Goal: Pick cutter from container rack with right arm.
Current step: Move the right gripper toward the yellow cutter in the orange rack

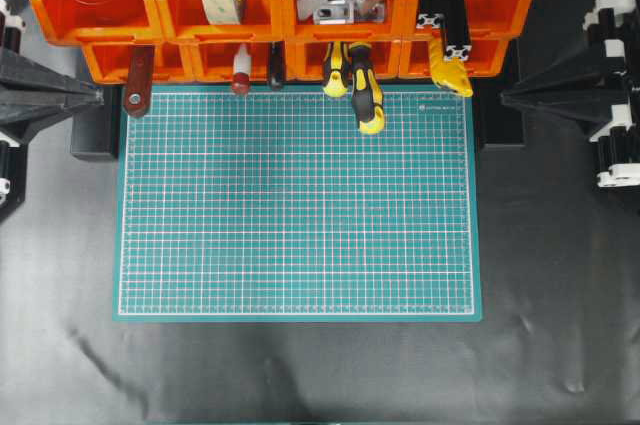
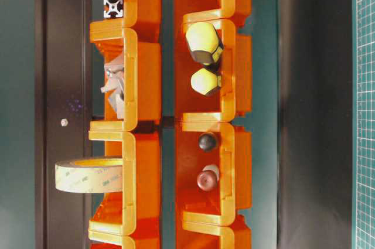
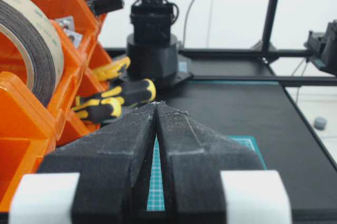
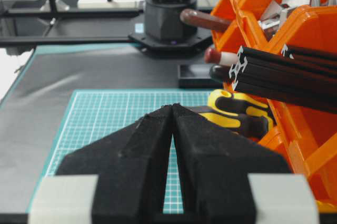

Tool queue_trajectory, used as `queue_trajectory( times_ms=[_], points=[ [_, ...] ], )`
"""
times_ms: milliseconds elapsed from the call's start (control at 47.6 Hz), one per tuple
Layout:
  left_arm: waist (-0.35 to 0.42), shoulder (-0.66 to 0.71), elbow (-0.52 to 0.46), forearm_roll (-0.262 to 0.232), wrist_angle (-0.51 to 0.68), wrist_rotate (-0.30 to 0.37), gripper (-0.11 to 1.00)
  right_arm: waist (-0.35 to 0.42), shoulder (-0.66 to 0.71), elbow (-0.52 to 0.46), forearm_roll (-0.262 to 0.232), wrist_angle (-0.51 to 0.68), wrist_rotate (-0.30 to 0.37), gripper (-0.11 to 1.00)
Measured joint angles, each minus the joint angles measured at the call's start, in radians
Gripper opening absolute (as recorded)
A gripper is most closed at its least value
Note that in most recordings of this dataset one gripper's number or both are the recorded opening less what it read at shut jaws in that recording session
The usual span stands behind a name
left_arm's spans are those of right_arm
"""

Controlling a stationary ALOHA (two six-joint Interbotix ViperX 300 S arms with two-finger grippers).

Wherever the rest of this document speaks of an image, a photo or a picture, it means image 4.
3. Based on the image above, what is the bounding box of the orange container rack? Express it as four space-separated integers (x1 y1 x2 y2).
212 0 336 213

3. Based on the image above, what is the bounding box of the black handled tool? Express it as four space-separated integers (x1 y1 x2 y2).
209 65 232 83

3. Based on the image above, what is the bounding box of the black tray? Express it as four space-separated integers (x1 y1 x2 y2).
177 64 222 89

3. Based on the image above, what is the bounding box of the yellow black screwdriver handle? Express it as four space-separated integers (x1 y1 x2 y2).
207 89 273 119

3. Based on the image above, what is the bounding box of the silver corner brackets pile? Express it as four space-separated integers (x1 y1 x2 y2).
258 0 336 41

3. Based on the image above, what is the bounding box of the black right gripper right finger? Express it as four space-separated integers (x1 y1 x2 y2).
172 104 291 221

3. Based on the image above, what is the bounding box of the black aluminium extrusion bar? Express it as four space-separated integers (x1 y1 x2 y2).
229 46 336 113

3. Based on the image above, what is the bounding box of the red white handled tool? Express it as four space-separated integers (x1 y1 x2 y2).
204 47 239 66

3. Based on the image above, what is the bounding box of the green cutting mat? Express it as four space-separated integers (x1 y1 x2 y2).
26 89 219 215

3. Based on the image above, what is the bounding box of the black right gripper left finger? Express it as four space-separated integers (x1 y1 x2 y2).
56 105 173 223

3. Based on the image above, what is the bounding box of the black table cover sheet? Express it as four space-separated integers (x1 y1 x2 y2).
1 44 203 213

